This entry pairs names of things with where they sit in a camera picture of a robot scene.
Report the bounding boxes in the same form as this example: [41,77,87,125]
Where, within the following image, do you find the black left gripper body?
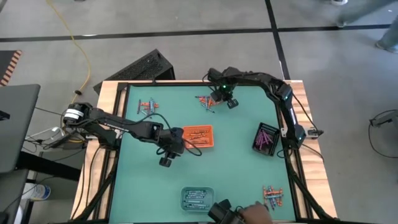
[155,128,186,156]

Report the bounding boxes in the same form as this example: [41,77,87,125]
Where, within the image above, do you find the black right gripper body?
[211,79,236,103]

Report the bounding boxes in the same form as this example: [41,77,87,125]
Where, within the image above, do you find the orange plastic basket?
[182,124,215,149]

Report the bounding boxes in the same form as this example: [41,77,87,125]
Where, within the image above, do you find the grey-green plastic tray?
[180,185,216,212]

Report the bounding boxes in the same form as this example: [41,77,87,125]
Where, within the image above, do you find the black plastic basket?
[251,122,280,157]

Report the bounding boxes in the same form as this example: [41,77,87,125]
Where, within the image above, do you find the green table mat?
[108,84,297,223]

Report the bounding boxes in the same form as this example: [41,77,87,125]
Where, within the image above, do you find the black perforated metal case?
[93,49,177,95]

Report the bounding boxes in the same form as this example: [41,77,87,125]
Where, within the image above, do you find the person's hand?
[238,200,275,224]

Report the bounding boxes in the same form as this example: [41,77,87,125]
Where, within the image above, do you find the white bottle blue label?
[21,182,52,202]

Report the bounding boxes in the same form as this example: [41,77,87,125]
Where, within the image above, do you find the grey desk panel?
[0,83,41,174]
[0,169,30,224]

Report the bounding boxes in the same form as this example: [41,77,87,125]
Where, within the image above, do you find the person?
[335,0,398,54]

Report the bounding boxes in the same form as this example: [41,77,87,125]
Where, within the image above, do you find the black mat orange stripes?
[0,49,23,87]

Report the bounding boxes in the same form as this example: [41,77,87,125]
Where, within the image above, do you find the black metal table frame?
[70,80,338,224]

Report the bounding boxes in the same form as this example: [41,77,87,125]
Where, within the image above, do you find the black table-level camera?
[207,198,248,224]

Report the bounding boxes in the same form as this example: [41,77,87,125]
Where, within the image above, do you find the yellow cable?
[46,0,92,105]

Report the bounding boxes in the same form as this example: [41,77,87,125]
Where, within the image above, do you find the black desk frame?
[15,151,82,224]

